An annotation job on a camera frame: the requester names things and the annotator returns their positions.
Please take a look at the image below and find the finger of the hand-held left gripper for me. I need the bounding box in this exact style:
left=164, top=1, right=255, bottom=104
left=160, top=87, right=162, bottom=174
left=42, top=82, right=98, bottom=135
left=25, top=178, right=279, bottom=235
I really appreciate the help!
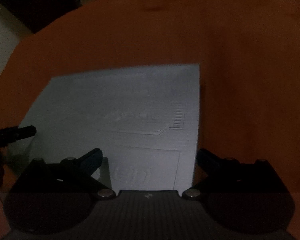
left=0, top=125, right=37, bottom=147

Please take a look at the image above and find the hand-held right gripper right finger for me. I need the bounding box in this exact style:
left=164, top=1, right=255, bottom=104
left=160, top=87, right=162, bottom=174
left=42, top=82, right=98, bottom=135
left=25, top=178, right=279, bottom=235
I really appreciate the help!
left=181, top=148, right=290, bottom=201

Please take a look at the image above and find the orange cloth covered desktop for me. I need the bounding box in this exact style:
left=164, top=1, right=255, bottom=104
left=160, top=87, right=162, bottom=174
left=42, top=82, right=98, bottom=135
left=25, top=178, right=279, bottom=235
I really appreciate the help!
left=0, top=0, right=300, bottom=240

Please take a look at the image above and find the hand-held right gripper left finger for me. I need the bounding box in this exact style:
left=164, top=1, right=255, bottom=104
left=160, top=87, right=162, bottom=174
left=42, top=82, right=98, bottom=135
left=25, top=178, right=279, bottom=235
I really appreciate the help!
left=11, top=148, right=117, bottom=201

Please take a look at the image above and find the white box lid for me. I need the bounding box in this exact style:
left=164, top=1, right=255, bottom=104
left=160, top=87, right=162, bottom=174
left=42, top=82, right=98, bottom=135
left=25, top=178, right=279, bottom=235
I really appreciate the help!
left=19, top=63, right=201, bottom=192

